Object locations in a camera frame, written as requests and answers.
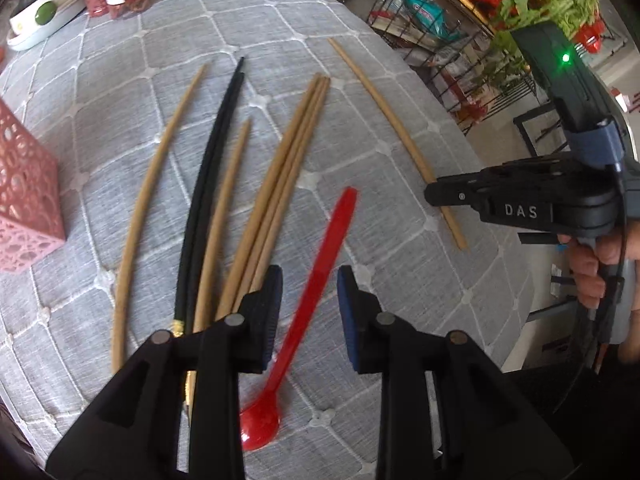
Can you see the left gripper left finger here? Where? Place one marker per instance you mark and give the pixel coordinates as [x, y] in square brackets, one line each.
[261, 311]

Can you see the grey quilted tablecloth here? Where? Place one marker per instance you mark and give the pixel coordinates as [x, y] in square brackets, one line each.
[98, 94]

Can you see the white bowl green handle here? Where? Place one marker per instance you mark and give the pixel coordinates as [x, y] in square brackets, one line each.
[40, 20]

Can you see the teal snack packet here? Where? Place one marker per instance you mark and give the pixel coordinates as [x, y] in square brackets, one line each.
[430, 18]

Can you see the red plastic spoon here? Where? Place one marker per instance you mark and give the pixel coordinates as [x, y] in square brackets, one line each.
[260, 422]

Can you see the person right hand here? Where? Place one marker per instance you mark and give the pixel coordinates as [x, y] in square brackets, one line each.
[584, 261]

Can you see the lone wooden chopstick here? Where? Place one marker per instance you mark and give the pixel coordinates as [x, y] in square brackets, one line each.
[423, 167]

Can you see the black chopstick pair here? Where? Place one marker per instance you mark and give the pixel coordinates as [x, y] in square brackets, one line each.
[195, 234]

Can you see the wooden chopstick beside black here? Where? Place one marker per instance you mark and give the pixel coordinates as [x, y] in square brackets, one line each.
[203, 307]

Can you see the pink perforated utensil basket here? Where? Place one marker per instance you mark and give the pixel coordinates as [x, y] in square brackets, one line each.
[31, 219]

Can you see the wooden chopstick far left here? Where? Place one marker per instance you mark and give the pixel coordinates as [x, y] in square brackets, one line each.
[129, 254]

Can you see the black wire rack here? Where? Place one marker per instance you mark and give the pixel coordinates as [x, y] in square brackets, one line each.
[471, 79]

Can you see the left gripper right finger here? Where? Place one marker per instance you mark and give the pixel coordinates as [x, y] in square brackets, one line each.
[368, 341]

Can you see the wooden chopstick bundle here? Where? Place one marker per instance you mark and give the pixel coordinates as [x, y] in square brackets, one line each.
[246, 271]

